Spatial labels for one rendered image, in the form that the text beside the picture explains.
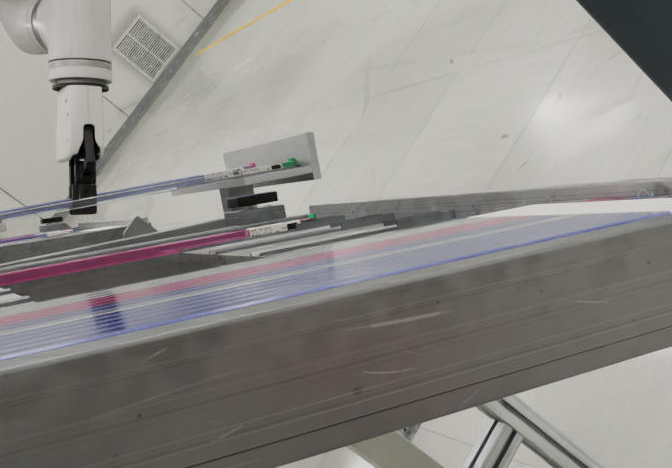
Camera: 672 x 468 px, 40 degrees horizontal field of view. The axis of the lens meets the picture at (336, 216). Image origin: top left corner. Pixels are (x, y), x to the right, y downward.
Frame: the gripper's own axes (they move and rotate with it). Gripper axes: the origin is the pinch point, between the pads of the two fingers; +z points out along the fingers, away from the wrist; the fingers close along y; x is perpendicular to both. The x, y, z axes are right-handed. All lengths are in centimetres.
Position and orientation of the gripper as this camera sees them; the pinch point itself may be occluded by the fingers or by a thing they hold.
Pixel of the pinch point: (82, 199)
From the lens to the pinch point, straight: 131.6
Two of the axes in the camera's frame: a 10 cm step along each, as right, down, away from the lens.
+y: 4.4, -0.2, -9.0
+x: 9.0, -0.1, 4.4
